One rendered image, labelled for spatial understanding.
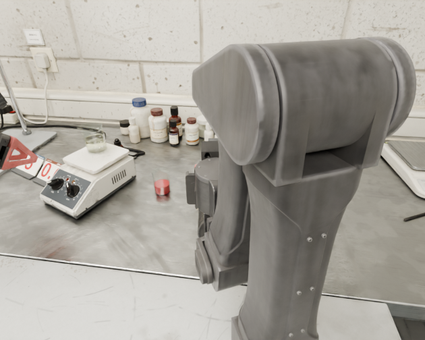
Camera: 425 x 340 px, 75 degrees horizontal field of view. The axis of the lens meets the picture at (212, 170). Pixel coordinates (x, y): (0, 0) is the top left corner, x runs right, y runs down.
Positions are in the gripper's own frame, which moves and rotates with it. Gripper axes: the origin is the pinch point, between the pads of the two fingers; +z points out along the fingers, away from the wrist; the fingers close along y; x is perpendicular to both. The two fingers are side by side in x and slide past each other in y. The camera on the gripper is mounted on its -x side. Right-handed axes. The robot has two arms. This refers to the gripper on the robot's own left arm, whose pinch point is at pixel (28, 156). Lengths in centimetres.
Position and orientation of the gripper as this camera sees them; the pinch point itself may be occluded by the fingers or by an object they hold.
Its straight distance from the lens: 72.9
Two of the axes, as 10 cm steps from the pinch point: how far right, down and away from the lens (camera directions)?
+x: -3.2, 9.5, -0.7
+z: 3.7, 2.0, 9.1
